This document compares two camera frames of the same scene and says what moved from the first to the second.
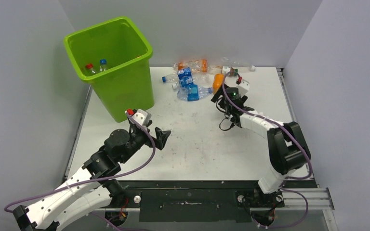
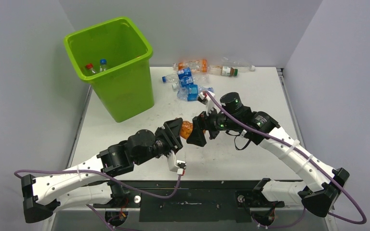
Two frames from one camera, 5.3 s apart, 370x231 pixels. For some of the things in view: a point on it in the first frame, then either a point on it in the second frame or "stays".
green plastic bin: x=113 y=56 stays
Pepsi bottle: x=103 y=62 stays
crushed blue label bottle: x=193 y=93 stays
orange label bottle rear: x=197 y=66 stays
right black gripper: x=221 y=103 to x=196 y=136
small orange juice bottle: x=218 y=80 to x=186 y=128
